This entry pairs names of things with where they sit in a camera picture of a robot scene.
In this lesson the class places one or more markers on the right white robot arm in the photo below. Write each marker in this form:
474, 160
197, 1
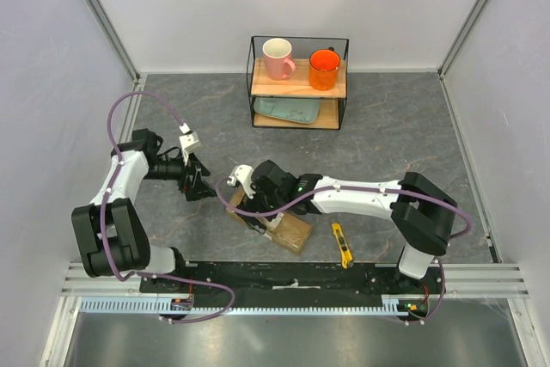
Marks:
421, 211

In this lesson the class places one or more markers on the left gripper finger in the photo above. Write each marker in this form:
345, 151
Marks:
198, 189
199, 167

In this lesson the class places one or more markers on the black wire wooden shelf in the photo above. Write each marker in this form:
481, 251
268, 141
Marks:
259, 84

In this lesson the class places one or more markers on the yellow utility knife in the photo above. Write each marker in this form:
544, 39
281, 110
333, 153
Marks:
345, 251

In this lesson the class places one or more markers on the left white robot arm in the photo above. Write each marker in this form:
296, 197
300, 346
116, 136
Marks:
108, 230

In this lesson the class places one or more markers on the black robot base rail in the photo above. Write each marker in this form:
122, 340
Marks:
301, 285

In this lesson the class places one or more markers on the pink ceramic mug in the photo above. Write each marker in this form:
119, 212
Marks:
277, 55

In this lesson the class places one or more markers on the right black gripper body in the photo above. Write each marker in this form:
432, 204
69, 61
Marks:
262, 200

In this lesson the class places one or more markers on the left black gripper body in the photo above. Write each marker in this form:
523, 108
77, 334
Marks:
185, 184

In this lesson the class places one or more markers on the brown cardboard express box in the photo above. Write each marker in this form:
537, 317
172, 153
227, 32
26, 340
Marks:
285, 230

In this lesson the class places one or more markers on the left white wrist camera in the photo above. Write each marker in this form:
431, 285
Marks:
189, 142

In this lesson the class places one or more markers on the slotted cable duct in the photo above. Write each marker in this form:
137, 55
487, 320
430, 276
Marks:
173, 306

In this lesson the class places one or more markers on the teal rectangular plate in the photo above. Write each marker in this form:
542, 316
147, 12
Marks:
298, 110

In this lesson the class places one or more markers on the orange glass cup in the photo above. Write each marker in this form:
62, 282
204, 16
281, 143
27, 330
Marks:
323, 69

